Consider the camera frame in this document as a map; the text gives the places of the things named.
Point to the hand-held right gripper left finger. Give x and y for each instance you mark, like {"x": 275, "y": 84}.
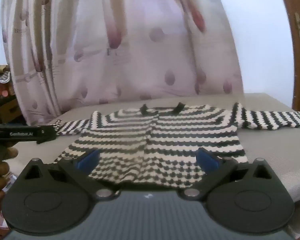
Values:
{"x": 88, "y": 159}

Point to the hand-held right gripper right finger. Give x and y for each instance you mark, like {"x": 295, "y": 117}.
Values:
{"x": 207, "y": 159}

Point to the person's left hand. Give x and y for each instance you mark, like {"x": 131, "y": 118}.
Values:
{"x": 0, "y": 170}

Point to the brown cardboard box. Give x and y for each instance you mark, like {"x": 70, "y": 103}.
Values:
{"x": 7, "y": 111}

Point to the brown wooden door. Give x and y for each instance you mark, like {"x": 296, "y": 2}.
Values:
{"x": 293, "y": 55}

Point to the black and white striped sweater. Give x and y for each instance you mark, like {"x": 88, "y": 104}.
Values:
{"x": 165, "y": 140}

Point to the beige bed cover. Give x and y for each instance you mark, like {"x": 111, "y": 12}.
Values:
{"x": 272, "y": 152}

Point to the pink patterned curtain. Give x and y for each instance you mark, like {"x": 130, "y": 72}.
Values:
{"x": 115, "y": 45}

